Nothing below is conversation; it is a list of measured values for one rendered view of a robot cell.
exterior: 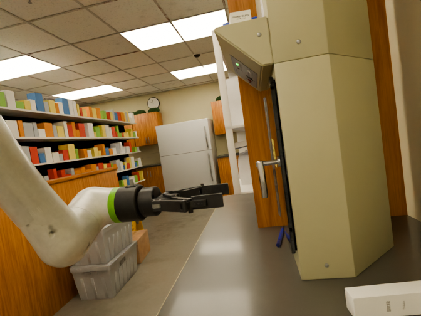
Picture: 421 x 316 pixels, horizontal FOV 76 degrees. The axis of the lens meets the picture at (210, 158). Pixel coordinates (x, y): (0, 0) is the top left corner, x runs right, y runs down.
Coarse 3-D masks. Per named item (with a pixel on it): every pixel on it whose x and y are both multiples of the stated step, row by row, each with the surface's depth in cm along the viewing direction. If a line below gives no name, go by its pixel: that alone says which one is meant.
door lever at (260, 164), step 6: (258, 162) 63; (264, 162) 62; (270, 162) 62; (276, 162) 62; (258, 168) 63; (258, 174) 63; (264, 174) 63; (264, 180) 63; (264, 186) 63; (264, 192) 63
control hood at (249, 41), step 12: (228, 24) 57; (240, 24) 57; (252, 24) 56; (264, 24) 56; (216, 36) 61; (228, 36) 57; (240, 36) 57; (252, 36) 56; (264, 36) 56; (228, 48) 62; (240, 48) 57; (252, 48) 57; (264, 48) 56; (228, 60) 75; (240, 60) 65; (252, 60) 57; (264, 60) 56; (264, 72) 62; (264, 84) 77
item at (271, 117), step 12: (264, 96) 85; (276, 108) 57; (276, 120) 58; (276, 132) 58; (276, 144) 61; (276, 156) 67; (276, 168) 74; (276, 180) 82; (288, 204) 58; (288, 216) 59; (288, 228) 60; (288, 240) 65
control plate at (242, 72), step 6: (234, 60) 69; (234, 66) 77; (240, 66) 72; (246, 66) 66; (240, 72) 79; (246, 72) 73; (252, 72) 67; (246, 78) 81; (252, 78) 75; (252, 84) 83
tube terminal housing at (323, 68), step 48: (288, 0) 55; (336, 0) 57; (288, 48) 55; (336, 48) 56; (288, 96) 56; (336, 96) 55; (288, 144) 57; (336, 144) 55; (336, 192) 56; (384, 192) 66; (336, 240) 57; (384, 240) 65
